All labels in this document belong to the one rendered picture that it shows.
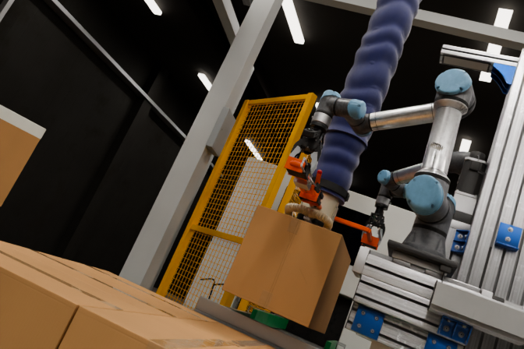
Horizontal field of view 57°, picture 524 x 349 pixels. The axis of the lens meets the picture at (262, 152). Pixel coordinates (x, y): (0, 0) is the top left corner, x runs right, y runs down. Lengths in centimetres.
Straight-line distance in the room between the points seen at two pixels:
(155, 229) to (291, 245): 130
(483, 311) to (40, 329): 115
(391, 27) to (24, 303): 221
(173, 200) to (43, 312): 213
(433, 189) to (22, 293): 118
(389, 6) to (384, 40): 22
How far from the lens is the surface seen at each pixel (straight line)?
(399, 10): 282
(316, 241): 209
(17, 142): 246
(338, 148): 243
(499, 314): 159
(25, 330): 117
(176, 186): 322
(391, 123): 198
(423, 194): 163
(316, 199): 215
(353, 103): 191
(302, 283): 207
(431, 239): 173
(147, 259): 317
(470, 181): 208
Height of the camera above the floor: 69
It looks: 16 degrees up
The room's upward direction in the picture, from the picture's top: 23 degrees clockwise
